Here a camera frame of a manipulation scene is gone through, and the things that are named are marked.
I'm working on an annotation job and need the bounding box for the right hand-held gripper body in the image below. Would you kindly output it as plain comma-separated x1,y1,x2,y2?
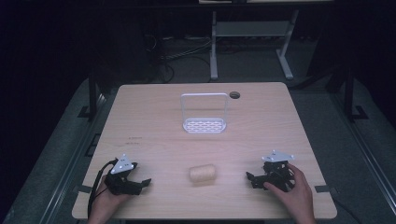
261,149,296,192

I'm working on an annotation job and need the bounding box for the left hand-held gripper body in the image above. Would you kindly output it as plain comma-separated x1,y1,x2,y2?
104,153,141,196

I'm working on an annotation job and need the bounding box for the beige twine roll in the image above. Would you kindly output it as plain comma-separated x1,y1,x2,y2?
189,163,217,184

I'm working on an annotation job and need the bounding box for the white perforated rack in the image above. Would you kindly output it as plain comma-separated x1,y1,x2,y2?
180,91,230,134

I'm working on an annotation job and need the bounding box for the person's right hand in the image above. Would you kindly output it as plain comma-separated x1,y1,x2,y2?
262,162,314,216

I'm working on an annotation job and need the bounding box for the person's left hand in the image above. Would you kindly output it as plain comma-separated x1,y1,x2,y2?
89,177,133,217

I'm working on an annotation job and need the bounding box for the grey tape strip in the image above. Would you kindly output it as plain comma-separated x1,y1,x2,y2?
314,184,338,194
73,184,93,194

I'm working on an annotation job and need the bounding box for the black metal stand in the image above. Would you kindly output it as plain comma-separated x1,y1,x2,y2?
326,65,370,123
78,72,107,121

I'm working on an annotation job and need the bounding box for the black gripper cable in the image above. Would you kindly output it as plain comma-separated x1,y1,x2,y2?
87,159,120,218

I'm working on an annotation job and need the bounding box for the metal floor rail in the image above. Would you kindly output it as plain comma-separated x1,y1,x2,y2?
330,92,396,216
36,92,110,224

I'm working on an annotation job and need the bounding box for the grey metal desk frame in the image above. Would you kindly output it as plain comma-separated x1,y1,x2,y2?
209,9,301,81

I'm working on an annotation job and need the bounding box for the bundle of floor cables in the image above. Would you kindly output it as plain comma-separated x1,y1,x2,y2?
143,33,216,84

